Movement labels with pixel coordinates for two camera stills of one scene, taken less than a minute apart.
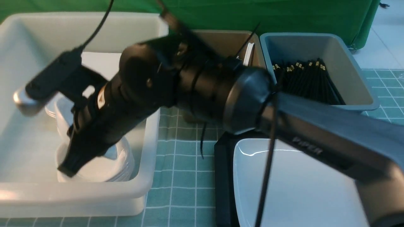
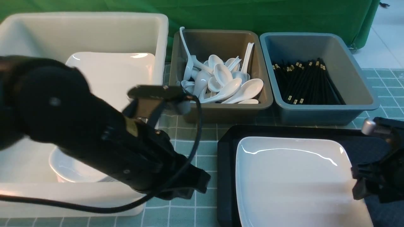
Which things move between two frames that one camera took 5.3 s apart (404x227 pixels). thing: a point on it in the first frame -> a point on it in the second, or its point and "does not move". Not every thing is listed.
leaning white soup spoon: x=248 y=53 does not move
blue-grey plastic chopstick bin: x=333 y=49 does not move
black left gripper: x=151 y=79 -> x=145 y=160
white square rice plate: x=304 y=190 does not move
